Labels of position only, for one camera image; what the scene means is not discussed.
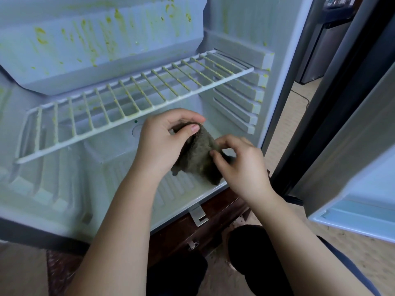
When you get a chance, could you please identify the person's right hand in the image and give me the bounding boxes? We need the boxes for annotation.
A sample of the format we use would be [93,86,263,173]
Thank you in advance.
[210,135,275,204]

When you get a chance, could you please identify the person's left hand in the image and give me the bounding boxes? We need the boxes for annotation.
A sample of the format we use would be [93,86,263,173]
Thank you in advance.
[131,108,207,183]

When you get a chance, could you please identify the dark grey cloth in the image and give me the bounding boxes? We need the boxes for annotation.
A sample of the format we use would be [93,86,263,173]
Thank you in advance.
[171,121,232,185]

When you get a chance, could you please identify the fridge door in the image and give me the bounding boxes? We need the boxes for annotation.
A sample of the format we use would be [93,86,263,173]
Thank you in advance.
[268,0,395,244]

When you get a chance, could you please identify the grey mini fridge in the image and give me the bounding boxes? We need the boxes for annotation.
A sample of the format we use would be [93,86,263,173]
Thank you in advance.
[0,0,328,253]

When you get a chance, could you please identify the person's left forearm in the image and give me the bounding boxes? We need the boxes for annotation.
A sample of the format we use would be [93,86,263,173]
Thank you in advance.
[65,169,164,296]

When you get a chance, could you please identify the person's right forearm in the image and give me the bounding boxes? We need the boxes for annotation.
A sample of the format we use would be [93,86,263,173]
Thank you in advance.
[250,191,374,296]

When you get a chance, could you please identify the person's dark trousers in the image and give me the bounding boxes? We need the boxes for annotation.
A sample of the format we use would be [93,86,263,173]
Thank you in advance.
[145,225,383,296]

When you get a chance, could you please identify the dark red wooden stand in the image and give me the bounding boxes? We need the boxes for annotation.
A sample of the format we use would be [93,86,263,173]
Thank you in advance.
[46,188,253,296]

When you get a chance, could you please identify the dark cabinet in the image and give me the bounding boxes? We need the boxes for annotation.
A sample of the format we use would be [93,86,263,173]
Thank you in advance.
[295,0,365,85]

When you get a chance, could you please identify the white wire shelf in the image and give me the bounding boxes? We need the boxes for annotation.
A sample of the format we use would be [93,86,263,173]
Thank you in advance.
[14,49,256,165]

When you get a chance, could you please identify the black power cable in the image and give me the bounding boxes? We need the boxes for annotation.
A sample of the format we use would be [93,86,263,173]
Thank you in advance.
[290,88,311,110]

